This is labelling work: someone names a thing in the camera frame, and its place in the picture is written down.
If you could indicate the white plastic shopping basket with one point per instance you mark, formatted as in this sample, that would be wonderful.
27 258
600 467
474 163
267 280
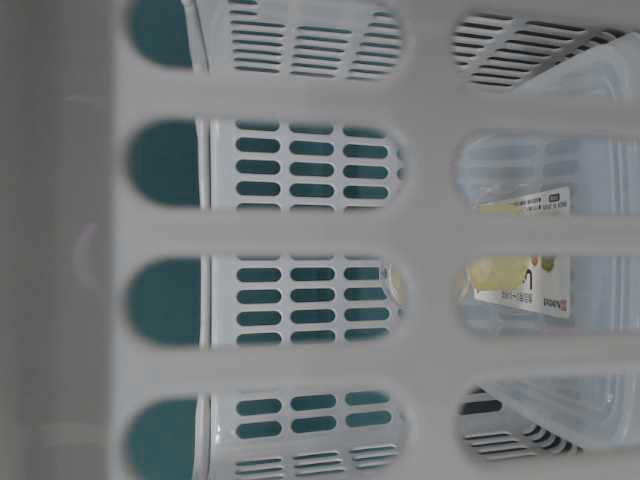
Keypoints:
73 232

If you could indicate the clear plastic food container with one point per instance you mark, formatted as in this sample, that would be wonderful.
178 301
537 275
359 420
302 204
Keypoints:
596 412

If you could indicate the white paper product label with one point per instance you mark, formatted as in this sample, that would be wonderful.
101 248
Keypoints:
534 283

